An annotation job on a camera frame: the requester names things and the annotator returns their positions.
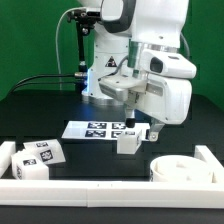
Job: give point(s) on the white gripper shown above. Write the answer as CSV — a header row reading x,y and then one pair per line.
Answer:
x,y
164,91

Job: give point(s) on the white round stool seat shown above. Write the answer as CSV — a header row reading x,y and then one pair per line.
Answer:
x,y
180,169

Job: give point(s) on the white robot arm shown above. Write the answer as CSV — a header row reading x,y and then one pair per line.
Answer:
x,y
137,61

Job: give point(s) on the white marker tag sheet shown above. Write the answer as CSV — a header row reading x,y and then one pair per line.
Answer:
x,y
100,130

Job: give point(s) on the white U-shaped frame fence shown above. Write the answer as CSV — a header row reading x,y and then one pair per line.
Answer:
x,y
104,193

